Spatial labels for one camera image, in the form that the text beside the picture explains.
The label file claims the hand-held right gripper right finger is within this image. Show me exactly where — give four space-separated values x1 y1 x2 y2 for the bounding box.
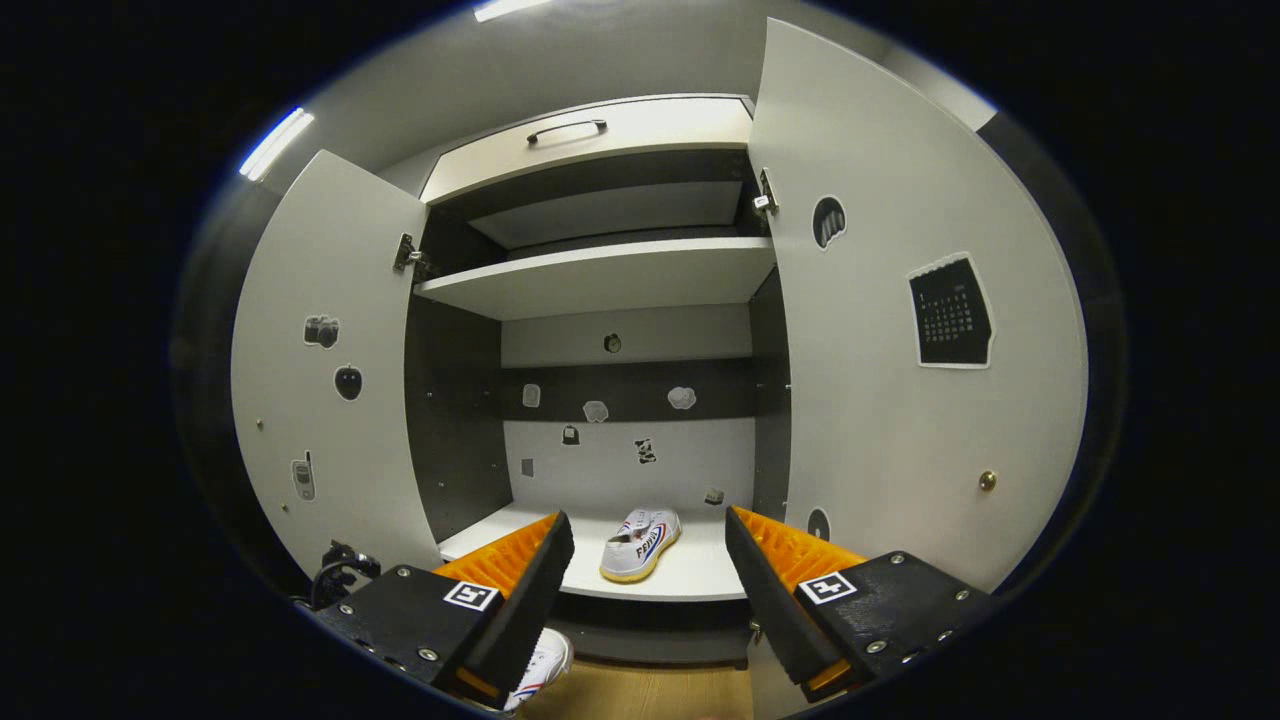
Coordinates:
726 506 1001 701

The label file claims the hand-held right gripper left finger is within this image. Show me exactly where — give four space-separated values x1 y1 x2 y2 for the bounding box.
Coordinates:
318 512 577 711

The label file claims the white striped shoe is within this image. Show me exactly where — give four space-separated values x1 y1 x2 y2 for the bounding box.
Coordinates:
503 628 575 713
598 507 683 584

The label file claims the white shoe cabinet door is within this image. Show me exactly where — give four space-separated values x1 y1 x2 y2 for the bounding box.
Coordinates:
745 18 1089 720
230 150 446 591

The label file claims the white cabinet shelf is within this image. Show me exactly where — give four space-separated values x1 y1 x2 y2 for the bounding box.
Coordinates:
413 237 778 321

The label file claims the white cabinet drawer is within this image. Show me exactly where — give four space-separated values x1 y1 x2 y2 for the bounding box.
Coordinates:
420 95 756 206

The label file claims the black backdrop cloth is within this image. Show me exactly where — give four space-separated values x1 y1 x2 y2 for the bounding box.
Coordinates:
170 110 1131 601

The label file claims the ceiling strip light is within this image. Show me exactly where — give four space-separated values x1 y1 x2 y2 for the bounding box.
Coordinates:
472 0 556 23
238 107 316 183

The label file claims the black drawer handle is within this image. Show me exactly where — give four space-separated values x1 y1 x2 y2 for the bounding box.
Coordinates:
525 118 609 147

